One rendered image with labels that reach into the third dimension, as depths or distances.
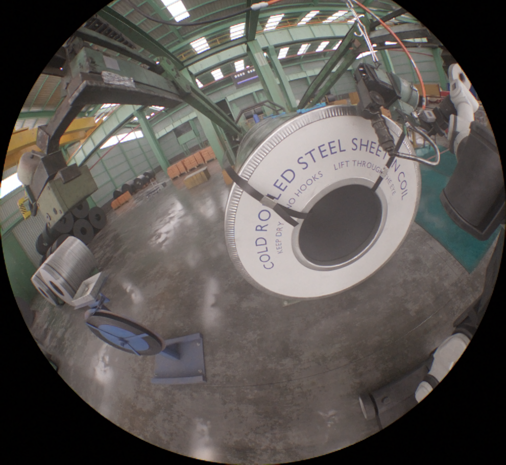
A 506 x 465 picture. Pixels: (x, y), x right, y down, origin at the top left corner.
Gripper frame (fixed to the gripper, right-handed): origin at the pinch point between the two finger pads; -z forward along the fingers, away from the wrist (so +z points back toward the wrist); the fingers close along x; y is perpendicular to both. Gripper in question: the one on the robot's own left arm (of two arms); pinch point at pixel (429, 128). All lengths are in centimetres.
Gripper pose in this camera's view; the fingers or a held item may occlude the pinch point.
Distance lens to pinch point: 89.3
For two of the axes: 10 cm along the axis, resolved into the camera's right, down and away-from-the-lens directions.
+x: 0.5, -9.6, 2.7
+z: 0.3, -2.7, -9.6
